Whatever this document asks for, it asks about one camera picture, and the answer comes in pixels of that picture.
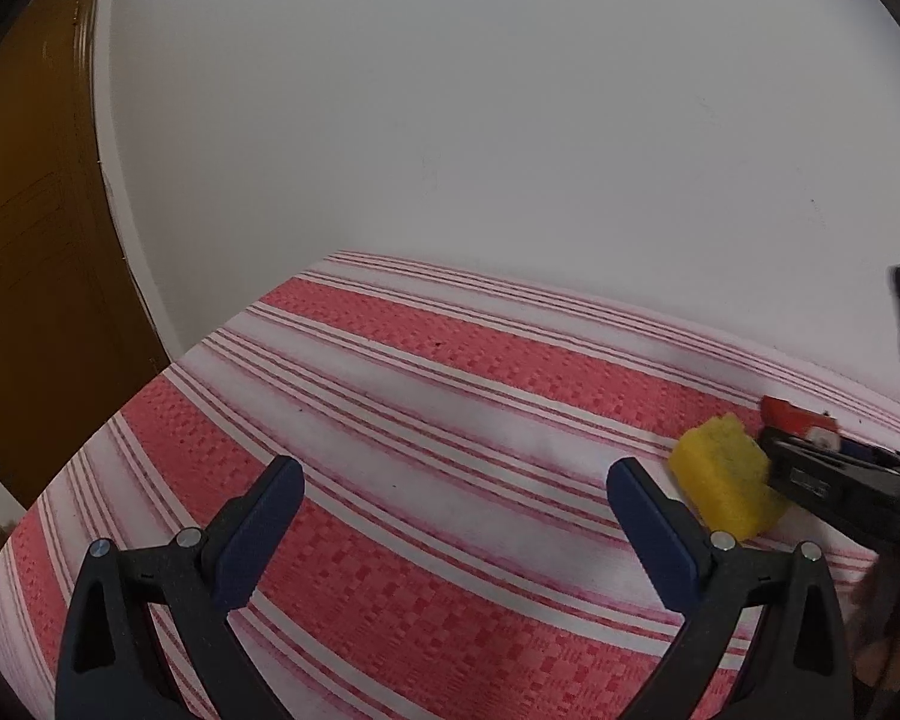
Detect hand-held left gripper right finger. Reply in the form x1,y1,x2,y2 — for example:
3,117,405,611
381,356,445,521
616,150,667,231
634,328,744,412
606,456,856,720

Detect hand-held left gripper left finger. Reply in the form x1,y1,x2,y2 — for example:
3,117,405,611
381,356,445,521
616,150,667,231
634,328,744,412
55,455,306,720

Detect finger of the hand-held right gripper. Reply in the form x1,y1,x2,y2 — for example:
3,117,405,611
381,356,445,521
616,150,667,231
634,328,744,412
761,426,900,541
840,441,900,470

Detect red sauce packet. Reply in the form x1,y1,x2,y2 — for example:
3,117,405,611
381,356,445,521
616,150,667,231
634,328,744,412
763,395,841,442

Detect small yellow sponge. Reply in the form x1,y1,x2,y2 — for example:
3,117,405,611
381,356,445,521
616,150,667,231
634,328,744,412
669,414,790,541

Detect pink striped cloth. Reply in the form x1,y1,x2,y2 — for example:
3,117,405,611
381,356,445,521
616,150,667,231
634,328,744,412
0,250,900,720

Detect brown wooden door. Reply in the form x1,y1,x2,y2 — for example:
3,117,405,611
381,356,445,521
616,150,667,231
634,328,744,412
0,0,170,511

